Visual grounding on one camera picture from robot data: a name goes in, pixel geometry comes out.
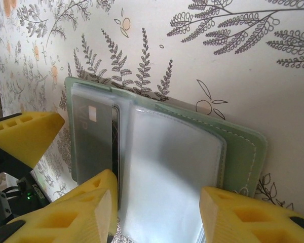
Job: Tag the black credit card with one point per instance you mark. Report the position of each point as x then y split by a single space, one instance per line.
91 141

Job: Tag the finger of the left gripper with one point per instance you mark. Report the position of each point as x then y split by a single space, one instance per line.
33 136

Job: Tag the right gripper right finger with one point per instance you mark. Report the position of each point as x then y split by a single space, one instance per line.
243 220

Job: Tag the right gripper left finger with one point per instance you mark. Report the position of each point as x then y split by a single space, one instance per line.
66 220

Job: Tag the green card holder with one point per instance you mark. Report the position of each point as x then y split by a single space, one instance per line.
240 141

